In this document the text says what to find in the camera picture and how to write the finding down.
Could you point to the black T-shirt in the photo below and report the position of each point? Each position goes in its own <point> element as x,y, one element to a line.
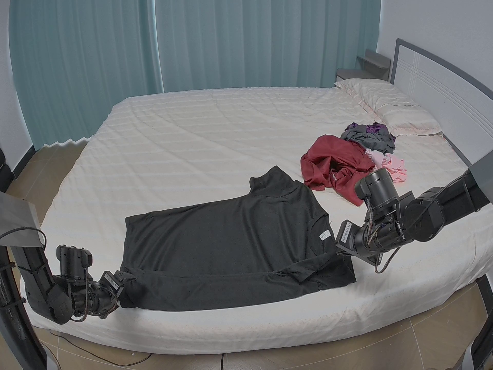
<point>231,245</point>

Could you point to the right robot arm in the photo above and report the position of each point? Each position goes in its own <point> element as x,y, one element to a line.
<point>423,214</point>

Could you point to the bed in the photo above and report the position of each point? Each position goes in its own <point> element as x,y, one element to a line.
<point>192,129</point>

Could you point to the purple garment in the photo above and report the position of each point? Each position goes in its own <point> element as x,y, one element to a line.
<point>371,128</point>

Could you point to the dark red shirt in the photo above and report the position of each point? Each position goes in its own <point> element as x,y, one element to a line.
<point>331,156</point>

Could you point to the grey bedside table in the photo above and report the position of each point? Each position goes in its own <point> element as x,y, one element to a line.
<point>371,62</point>

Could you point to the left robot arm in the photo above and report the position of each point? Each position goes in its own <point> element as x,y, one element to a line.
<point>38,283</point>

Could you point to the grey garment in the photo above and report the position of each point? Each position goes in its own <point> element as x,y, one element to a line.
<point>369,139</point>

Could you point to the blue-green curtain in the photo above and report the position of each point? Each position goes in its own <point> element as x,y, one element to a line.
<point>262,33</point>
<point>77,52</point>

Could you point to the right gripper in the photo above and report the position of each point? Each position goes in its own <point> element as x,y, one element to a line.
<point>352,237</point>

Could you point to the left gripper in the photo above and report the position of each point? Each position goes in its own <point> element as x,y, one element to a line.
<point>112,283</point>

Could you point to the cream pillow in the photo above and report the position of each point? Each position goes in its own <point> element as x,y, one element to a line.
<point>393,102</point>

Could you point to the pink garment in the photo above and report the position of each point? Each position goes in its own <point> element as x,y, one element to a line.
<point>394,168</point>

